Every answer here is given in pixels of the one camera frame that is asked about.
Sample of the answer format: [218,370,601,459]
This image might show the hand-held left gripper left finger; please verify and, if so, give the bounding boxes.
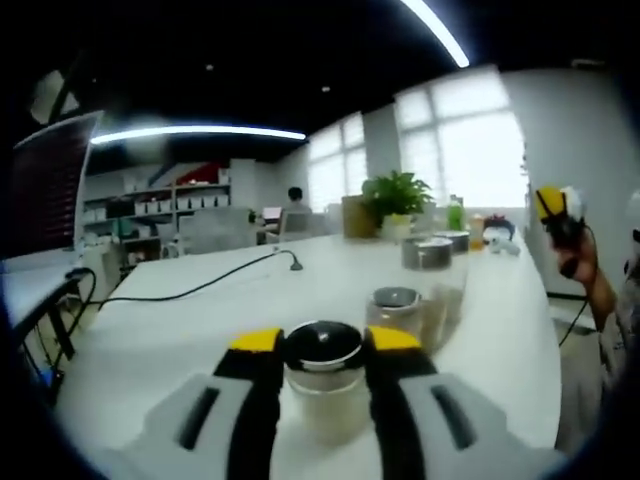
[107,327,286,480]

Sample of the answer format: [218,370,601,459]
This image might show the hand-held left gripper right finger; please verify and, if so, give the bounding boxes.
[362,325,569,480]

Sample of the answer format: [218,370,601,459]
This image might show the orange drink bottle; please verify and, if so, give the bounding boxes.
[467,214,487,251]

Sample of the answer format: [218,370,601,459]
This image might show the green drink bottle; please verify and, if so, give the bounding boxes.
[446,194,467,234]

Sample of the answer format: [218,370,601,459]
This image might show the person's right hand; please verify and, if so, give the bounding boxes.
[556,227,601,287]

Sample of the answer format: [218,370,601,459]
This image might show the metal stand pole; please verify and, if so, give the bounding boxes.
[519,142,531,236]

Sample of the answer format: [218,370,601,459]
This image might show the large window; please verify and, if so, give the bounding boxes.
[394,69,527,209]

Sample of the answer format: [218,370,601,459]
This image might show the person's grey patterned shirt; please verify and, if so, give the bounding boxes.
[554,239,640,451]

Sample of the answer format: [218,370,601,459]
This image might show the green potted plant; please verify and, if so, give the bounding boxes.
[360,170,435,221]

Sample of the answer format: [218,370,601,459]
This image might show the white plant pot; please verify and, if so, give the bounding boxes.
[380,213,414,241]

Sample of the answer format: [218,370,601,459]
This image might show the long curved ceiling light strip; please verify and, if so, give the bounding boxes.
[399,0,471,69]

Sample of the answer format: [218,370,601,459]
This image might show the brown cardboard box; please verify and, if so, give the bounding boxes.
[341,194,381,239]

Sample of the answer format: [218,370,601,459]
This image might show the white side table black legs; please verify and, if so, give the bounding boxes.
[0,259,97,396]

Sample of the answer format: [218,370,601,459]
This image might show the narrow window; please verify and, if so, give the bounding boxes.
[307,112,370,214]

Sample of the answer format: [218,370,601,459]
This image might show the grey mesh office chair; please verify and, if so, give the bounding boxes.
[177,207,259,254]

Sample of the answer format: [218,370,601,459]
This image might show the shelf unit with white bins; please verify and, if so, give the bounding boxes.
[82,157,234,261]

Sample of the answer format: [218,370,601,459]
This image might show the white framed office chair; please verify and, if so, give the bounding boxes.
[277,212,314,244]

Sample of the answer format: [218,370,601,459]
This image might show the white laptop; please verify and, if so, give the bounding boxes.
[0,109,105,275]

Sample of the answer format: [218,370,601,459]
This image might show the straight ceiling light strip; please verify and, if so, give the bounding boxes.
[89,124,307,146]

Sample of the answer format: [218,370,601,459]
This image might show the white headset grey strap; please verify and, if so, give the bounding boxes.
[487,219,519,256]

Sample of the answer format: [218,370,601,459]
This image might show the black table cable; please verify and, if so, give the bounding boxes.
[67,249,305,311]

